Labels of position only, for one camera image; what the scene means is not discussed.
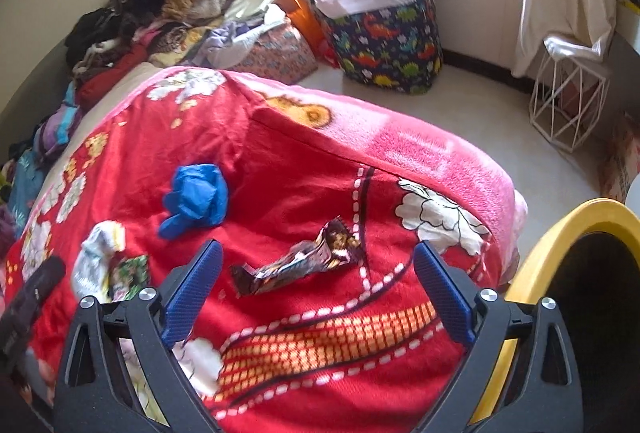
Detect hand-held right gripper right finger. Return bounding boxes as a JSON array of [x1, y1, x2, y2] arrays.
[[412, 240, 585, 433]]

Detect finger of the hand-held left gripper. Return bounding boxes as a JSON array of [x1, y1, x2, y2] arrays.
[[0, 255, 67, 364]]

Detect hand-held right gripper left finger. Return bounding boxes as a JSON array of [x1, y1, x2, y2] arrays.
[[52, 239, 224, 433]]

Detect brown snack wrapper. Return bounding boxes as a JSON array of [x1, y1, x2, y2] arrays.
[[230, 217, 365, 298]]

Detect yellow-rimmed trash bin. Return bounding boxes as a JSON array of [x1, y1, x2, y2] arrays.
[[470, 198, 640, 433]]

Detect green snack wrapper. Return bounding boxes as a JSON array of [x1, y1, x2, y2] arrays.
[[107, 254, 151, 303]]

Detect white yellow snack wrapper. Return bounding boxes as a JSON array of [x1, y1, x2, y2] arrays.
[[71, 221, 126, 304]]

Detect blue crumpled glove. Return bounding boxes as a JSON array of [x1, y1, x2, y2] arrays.
[[159, 163, 230, 240]]

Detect red printed blanket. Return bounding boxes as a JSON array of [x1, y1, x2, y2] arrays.
[[5, 66, 528, 433]]

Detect heap of colourful clothes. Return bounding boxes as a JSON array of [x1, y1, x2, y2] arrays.
[[0, 83, 83, 239]]

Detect pale crumpled clothes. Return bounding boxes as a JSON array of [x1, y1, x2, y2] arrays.
[[192, 6, 288, 66]]

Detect pink floral storage box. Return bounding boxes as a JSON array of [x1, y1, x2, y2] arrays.
[[235, 24, 320, 81]]

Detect dinosaur print storage basket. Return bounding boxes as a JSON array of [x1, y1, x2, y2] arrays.
[[315, 0, 446, 96]]

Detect orange bag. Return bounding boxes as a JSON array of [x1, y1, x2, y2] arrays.
[[274, 0, 331, 64]]

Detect white wire stool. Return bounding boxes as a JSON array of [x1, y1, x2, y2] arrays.
[[529, 48, 612, 151]]

